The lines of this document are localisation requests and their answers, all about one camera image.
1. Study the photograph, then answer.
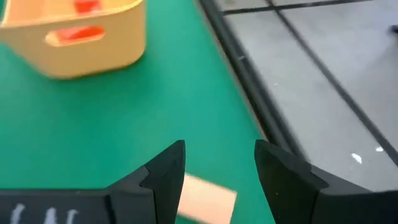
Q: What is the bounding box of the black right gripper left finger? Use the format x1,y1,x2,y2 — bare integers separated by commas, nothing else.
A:
0,139,187,224

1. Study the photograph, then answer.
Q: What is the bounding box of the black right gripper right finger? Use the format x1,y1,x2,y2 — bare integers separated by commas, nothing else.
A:
254,139,398,224

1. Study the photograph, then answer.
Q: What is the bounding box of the small natural wood block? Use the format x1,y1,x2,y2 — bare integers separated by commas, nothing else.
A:
176,172,238,224

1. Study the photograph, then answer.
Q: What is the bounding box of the red rectangular block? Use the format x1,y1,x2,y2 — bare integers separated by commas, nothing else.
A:
57,26,105,44

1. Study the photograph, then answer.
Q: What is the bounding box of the red cube block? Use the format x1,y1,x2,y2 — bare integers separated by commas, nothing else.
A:
74,0,101,13

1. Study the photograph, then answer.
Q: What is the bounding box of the orange plastic bin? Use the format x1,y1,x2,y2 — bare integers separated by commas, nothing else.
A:
0,0,147,79

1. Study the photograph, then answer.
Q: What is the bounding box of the black table frame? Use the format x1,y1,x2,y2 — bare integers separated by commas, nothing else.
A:
198,0,307,158

